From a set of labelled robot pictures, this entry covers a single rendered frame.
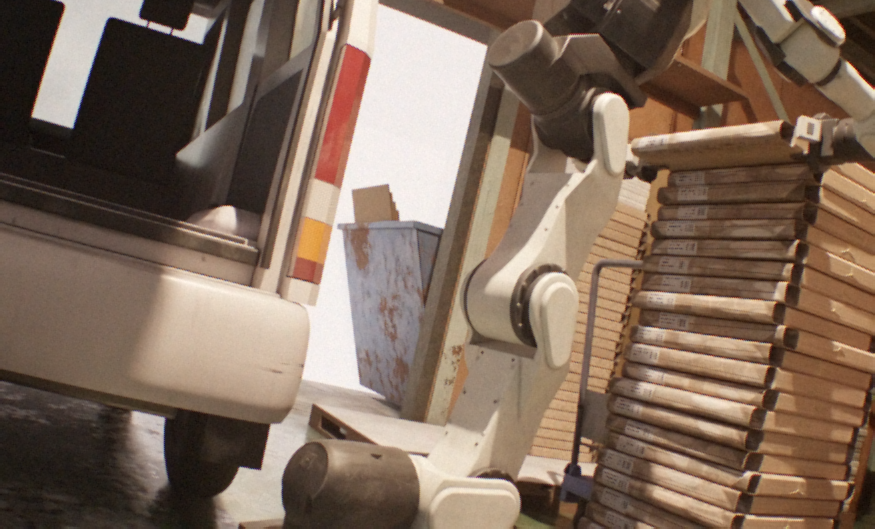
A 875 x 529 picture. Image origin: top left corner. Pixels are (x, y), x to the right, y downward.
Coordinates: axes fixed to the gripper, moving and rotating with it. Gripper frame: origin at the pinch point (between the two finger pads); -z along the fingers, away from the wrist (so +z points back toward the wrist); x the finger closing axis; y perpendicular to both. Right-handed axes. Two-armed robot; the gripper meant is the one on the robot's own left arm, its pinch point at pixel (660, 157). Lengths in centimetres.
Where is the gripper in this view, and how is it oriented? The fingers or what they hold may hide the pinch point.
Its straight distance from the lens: 202.9
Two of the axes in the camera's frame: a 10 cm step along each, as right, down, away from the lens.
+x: -2.3, 9.7, -0.8
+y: -8.6, -2.4, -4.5
